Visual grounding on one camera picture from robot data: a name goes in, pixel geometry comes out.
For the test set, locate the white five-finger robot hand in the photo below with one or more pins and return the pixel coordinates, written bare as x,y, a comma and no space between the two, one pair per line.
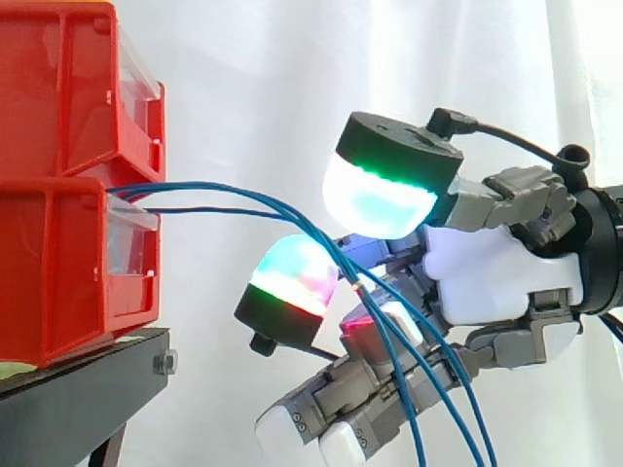
487,287

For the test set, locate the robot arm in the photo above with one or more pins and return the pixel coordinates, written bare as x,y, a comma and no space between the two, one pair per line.
601,253

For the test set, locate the black stand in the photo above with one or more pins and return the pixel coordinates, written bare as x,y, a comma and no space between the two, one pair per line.
78,394

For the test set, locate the red bin with clear plate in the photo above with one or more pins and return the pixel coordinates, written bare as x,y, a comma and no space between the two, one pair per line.
63,272
73,87

